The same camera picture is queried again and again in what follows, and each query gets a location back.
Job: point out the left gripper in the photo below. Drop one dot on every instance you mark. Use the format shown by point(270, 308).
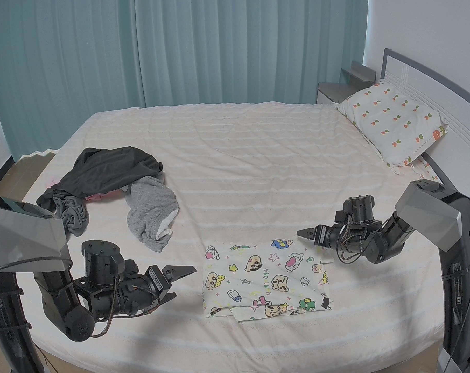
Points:
point(141, 293)

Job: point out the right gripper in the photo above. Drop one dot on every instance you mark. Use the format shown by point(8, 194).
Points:
point(332, 235)

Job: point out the white printed pyjama top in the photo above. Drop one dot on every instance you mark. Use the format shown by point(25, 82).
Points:
point(266, 282)

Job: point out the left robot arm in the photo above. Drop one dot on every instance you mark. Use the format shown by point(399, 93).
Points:
point(63, 309)

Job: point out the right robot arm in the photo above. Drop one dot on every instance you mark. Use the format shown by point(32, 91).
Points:
point(390, 235)

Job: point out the light grey garment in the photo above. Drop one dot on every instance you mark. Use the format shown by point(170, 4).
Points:
point(149, 204)

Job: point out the bed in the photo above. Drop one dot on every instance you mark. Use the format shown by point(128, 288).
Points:
point(258, 161)

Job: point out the pink garment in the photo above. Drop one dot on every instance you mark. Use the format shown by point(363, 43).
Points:
point(98, 197)

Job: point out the dark grey garment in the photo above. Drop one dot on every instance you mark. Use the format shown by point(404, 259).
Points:
point(73, 214)

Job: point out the black garment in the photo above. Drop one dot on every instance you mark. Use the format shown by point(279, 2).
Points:
point(110, 169)

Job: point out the white printed pillow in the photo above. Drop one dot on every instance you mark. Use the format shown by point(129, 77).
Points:
point(394, 124)

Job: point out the grey bedside table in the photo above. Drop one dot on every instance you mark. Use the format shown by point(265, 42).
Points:
point(332, 91)

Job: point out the blue-green curtain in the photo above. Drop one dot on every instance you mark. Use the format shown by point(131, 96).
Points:
point(219, 41)

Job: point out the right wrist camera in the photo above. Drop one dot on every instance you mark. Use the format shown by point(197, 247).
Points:
point(340, 216)

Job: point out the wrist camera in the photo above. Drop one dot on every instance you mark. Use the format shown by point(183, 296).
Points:
point(129, 267)
point(340, 216)

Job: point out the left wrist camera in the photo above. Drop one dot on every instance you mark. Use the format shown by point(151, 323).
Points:
point(129, 267)

